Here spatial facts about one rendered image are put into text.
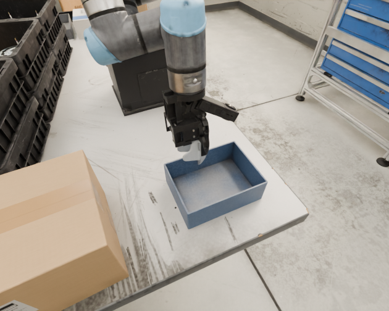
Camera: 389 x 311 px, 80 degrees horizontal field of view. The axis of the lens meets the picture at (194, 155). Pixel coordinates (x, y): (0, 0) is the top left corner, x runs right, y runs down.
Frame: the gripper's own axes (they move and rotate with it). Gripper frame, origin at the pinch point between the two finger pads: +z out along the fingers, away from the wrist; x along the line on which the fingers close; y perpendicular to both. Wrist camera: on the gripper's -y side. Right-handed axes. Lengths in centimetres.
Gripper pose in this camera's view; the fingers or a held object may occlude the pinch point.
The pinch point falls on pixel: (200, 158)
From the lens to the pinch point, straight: 61.2
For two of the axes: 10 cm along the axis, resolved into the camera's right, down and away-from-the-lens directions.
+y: -9.3, 2.8, -2.5
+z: 0.5, 7.5, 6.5
